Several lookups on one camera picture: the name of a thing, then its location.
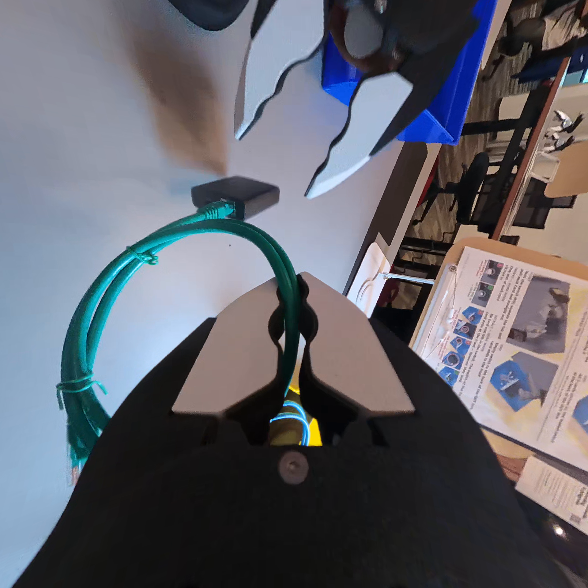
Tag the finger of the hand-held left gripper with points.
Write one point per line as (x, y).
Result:
(367, 124)
(275, 55)

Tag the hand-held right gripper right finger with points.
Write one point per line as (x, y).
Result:
(353, 363)

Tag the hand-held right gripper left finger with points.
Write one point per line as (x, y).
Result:
(234, 358)

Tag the blue plastic bin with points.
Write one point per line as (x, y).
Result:
(436, 126)

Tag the yellow plastic bin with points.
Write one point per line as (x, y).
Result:
(316, 434)

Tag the black ethernet adapter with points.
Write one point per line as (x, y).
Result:
(248, 190)

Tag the white table plate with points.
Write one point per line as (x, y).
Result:
(367, 275)

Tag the white metal rod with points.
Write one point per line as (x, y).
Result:
(409, 278)

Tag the black office chair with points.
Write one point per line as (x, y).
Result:
(473, 183)

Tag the brown wooden desk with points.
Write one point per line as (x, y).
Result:
(533, 142)

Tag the black and white device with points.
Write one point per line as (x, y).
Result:
(562, 124)

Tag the printed instruction sheet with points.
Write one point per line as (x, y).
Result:
(528, 367)

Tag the small printed paper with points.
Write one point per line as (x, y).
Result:
(551, 496)

